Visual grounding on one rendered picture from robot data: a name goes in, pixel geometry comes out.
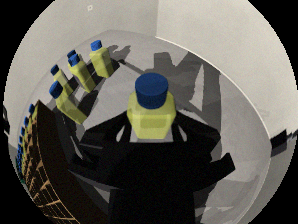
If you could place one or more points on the brown cardboard divided carton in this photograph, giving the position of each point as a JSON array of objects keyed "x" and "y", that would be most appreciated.
[{"x": 62, "y": 186}]

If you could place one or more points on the green crate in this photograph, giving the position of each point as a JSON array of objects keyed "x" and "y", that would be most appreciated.
[{"x": 21, "y": 176}]

